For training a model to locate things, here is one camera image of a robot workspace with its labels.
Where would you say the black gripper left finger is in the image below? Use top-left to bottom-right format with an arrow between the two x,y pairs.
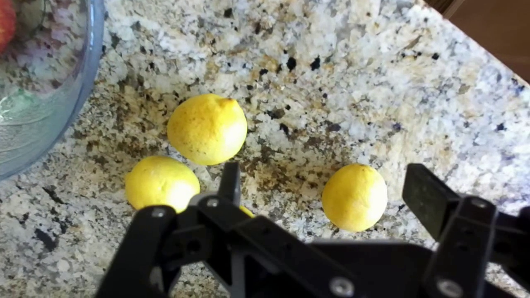
96,160 -> 366,298

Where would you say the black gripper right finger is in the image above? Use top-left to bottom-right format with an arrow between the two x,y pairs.
401,161 -> 530,298

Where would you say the red yellow apple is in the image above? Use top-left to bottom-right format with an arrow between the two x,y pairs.
0,0 -> 18,54

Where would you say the clear glass bowl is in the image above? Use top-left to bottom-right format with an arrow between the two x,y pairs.
0,0 -> 108,181

